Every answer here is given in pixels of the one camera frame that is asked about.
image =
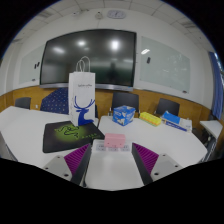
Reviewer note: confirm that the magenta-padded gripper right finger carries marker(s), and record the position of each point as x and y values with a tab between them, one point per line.
146	159

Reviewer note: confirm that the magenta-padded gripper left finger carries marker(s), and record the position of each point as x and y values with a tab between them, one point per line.
77	160

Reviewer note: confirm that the black mouse pad green logo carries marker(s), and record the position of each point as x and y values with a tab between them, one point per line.
56	136

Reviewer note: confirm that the yellow box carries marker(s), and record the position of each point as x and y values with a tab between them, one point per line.
150	119

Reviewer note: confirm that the blue notebook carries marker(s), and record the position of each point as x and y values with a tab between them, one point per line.
171	117

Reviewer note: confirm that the white and blue box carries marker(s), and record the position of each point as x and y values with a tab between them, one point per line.
183	126

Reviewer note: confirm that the blue tissue box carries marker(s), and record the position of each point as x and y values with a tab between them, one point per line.
123	115

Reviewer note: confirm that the group of black chairs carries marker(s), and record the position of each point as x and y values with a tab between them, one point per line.
125	100

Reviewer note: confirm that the white paper bag blue deer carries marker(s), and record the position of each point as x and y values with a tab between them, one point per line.
81	96

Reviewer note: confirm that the small white side table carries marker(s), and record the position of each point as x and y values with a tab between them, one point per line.
211	128

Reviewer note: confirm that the large glass whiteboard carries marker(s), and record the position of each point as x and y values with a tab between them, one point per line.
165	65

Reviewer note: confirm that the small glass whiteboard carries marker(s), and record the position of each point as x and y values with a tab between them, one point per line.
30	66

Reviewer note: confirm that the large black wall screen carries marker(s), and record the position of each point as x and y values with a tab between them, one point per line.
88	56

